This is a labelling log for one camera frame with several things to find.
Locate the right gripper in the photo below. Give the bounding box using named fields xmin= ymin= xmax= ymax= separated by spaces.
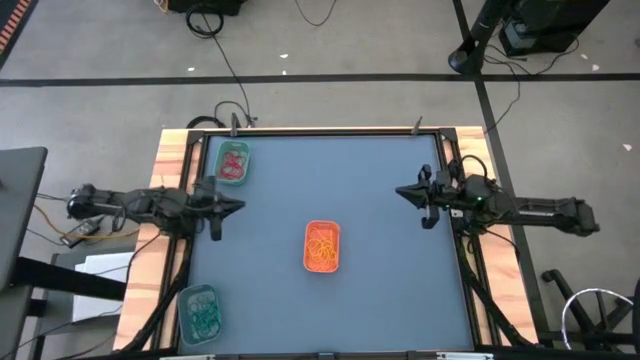
xmin=395 ymin=163 xmax=496 ymax=231

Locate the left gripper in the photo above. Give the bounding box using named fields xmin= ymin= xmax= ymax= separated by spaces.
xmin=192 ymin=174 xmax=247 ymax=242

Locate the red rubber band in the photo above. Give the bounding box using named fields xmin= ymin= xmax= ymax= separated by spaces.
xmin=222 ymin=151 xmax=247 ymax=174
xmin=224 ymin=154 xmax=248 ymax=180
xmin=220 ymin=159 xmax=245 ymax=181
xmin=220 ymin=152 xmax=245 ymax=180

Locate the orange plastic basket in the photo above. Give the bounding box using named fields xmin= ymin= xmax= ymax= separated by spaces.
xmin=303 ymin=220 xmax=342 ymax=275

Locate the blue table mat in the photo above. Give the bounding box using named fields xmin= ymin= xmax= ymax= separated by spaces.
xmin=189 ymin=133 xmax=475 ymax=354

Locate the white board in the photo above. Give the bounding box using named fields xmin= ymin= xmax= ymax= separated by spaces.
xmin=71 ymin=250 xmax=136 ymax=324

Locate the black pole stand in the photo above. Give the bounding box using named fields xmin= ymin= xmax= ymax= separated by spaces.
xmin=447 ymin=0 xmax=517 ymax=76

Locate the black power adapter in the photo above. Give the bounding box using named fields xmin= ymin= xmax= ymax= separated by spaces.
xmin=58 ymin=218 xmax=103 ymax=250

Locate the black chair base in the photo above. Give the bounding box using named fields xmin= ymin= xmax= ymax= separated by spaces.
xmin=541 ymin=268 xmax=640 ymax=354

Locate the black desk beam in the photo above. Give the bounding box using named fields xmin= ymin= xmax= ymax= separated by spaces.
xmin=9 ymin=256 xmax=129 ymax=302

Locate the grey desk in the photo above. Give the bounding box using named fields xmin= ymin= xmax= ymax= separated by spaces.
xmin=0 ymin=145 xmax=50 ymax=296

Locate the black equipment box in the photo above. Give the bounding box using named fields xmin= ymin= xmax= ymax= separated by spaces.
xmin=498 ymin=0 xmax=612 ymax=58

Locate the striped floor mat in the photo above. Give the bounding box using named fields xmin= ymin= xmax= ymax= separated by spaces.
xmin=0 ymin=0 xmax=40 ymax=69

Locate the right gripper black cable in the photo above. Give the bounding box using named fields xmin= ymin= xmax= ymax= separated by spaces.
xmin=458 ymin=153 xmax=490 ymax=182

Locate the black cable coil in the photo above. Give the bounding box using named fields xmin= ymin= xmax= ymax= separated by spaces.
xmin=187 ymin=115 xmax=227 ymax=131

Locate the black table frame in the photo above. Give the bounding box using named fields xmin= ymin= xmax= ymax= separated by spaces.
xmin=121 ymin=127 xmax=539 ymax=360

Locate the black coiled floor cable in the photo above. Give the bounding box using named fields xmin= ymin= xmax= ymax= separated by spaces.
xmin=184 ymin=2 xmax=259 ymax=129

